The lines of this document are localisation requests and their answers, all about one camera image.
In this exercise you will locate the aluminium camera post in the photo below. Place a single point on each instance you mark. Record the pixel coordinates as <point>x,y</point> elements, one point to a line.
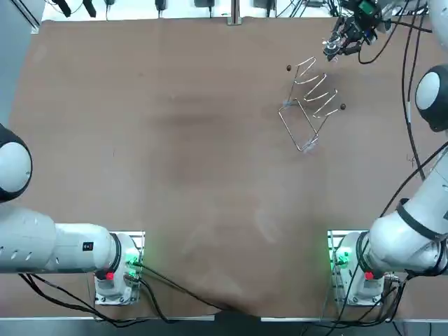
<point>235,10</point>

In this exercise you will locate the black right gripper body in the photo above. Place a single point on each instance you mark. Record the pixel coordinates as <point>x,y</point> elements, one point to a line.
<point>362,31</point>

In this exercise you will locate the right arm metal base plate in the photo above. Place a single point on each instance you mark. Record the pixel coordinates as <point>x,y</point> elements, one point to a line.
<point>334,245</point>

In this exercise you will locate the large power supply brick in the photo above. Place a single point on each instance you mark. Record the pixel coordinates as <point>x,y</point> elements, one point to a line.
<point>204,3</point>
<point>262,3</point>

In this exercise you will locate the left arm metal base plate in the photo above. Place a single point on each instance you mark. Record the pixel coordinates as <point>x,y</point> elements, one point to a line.
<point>138,241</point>

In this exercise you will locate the aluminium frame profile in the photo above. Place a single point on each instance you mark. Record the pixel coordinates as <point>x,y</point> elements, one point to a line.
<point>24,17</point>

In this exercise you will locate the clear glass goblet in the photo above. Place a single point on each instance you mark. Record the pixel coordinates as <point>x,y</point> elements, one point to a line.
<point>332,45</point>

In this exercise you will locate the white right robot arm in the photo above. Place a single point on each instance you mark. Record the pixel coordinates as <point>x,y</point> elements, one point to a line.
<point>402,238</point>

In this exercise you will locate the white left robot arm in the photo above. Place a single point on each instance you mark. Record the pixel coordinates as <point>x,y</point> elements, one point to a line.
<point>35,241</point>

